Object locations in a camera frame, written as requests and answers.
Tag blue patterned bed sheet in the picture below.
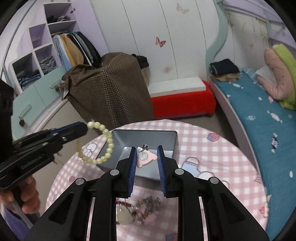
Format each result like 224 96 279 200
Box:
214 72 295 239

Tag white wardrobe with butterflies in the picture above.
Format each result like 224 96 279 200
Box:
91 0 219 83

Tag hanging clothes row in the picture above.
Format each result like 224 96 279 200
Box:
52 32 102 71

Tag person's left hand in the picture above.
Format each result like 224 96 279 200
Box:
1 176 41 214

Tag pale yellow bead bracelet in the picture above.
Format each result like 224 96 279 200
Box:
77 120 115 165

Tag mint green drawer cabinet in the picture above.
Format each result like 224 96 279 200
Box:
11 66 66 139

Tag pink checkered cartoon tablecloth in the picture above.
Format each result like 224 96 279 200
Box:
45 120 268 240

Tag pink pillow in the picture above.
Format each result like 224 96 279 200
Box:
255 48 294 100

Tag pink hair clip with charm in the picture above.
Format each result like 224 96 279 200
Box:
137 144 158 168

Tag dark folded clothes pile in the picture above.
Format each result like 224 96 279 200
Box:
209 59 240 82

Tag red bead bracelet jade pendant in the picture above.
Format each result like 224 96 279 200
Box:
115 198 144 225

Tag lilac open shelf wardrobe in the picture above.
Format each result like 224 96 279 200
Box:
8 1 76 95

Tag green blanket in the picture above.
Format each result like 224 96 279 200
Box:
273 44 295 110

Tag silver chain necklace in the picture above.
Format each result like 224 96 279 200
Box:
136 196 164 215

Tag grey metal tin box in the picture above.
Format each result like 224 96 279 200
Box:
98 130 177 181

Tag black garment behind cover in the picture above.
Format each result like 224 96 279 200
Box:
132 54 149 69

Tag pink bow pearl earrings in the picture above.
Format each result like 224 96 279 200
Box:
136 213 157 225

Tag brown dotted fabric cover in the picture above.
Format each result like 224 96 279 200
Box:
61 53 154 130

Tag red velvet bench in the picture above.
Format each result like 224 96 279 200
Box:
151 81 216 120

